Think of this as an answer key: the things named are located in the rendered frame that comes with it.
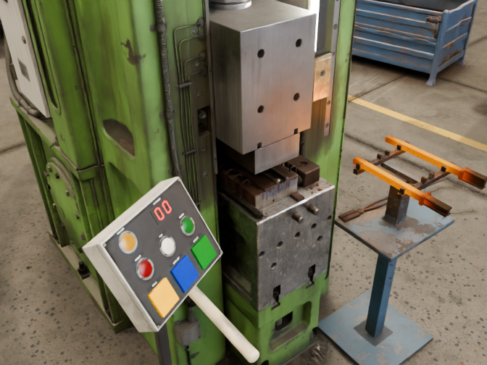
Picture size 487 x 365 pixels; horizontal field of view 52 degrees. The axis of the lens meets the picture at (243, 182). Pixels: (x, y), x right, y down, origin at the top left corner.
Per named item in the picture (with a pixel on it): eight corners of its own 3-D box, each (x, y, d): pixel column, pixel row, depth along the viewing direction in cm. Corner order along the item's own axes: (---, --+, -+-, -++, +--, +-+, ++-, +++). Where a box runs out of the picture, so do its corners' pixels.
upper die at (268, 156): (298, 156, 179) (300, 132, 174) (254, 174, 169) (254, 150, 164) (230, 115, 207) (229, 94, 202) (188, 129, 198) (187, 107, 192)
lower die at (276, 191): (296, 191, 188) (298, 172, 183) (255, 211, 178) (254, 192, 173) (231, 148, 216) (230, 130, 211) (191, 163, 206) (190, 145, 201)
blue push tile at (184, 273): (199, 275, 143) (186, 254, 140) (185, 293, 137) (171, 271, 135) (195, 276, 144) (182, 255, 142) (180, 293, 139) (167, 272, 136)
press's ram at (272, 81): (327, 121, 181) (337, 7, 159) (242, 155, 162) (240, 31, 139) (255, 85, 209) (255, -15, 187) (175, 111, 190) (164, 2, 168)
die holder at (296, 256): (327, 271, 216) (335, 185, 191) (258, 313, 197) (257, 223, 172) (248, 210, 253) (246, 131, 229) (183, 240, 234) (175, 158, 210)
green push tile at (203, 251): (217, 254, 150) (205, 234, 148) (204, 270, 144) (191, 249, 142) (213, 254, 151) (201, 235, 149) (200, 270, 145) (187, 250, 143)
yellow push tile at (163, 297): (180, 299, 136) (166, 277, 133) (163, 318, 130) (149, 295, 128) (175, 299, 137) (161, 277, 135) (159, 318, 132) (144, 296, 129)
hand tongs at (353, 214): (438, 175, 233) (439, 173, 232) (446, 179, 230) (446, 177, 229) (338, 217, 208) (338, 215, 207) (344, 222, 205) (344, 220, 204)
